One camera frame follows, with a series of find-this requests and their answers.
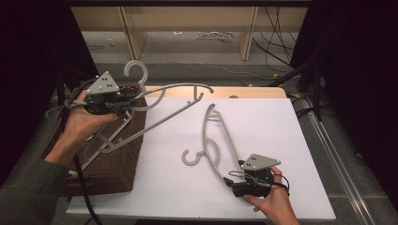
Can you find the person's left hand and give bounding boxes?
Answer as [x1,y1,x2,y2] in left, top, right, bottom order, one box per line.
[60,90,119,149]

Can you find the beige wooden shelf unit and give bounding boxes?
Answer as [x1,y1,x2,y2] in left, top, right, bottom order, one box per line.
[70,6,309,62]

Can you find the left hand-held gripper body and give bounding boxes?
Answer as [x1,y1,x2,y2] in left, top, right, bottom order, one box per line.
[82,70,133,115]

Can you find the white table mat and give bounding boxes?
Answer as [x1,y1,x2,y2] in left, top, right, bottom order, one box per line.
[65,97,337,223]

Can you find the left hand-held gripper cable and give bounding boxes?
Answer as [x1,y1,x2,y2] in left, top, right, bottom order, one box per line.
[45,78,105,225]

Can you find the hand-held gripper cable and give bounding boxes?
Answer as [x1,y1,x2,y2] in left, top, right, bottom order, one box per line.
[227,170,291,197]
[45,78,105,225]

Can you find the bundle of black cables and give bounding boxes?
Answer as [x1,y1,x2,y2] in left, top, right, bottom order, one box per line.
[252,6,299,73]

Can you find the white chain-like object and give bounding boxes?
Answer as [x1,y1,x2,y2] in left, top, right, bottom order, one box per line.
[195,30,236,42]

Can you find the brown wicker basket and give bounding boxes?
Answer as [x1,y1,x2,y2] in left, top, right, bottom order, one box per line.
[40,84,148,197]

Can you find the grey plastic clothes hanger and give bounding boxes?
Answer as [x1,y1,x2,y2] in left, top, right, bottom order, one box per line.
[67,110,134,180]
[181,103,249,186]
[98,60,216,155]

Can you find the person's right hand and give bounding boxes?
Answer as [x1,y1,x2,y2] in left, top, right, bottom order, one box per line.
[242,166,302,225]

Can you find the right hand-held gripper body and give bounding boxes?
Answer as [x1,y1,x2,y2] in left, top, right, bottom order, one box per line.
[222,153,282,199]

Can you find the metal floor rail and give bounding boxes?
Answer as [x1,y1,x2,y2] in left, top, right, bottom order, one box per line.
[299,96,377,225]

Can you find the right hand-held gripper cable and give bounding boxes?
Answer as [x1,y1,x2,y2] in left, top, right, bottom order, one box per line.
[227,170,291,197]

